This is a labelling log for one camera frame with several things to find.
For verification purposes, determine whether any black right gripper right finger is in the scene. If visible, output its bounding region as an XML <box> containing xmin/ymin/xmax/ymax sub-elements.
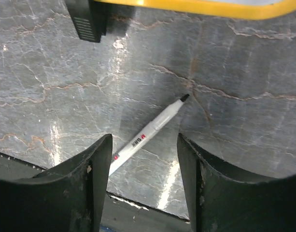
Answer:
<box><xmin>177</xmin><ymin>134</ymin><xmax>296</xmax><ymax>232</ymax></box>

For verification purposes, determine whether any yellow framed whiteboard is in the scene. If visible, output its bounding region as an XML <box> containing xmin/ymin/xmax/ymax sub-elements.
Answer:
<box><xmin>103</xmin><ymin>0</ymin><xmax>296</xmax><ymax>20</ymax></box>

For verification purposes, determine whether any black right whiteboard foot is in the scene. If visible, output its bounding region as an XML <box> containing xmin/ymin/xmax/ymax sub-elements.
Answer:
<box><xmin>65</xmin><ymin>0</ymin><xmax>109</xmax><ymax>43</ymax></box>

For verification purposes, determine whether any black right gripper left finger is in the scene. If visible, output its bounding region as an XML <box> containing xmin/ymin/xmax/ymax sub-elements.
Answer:
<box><xmin>0</xmin><ymin>134</ymin><xmax>113</xmax><ymax>232</ymax></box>

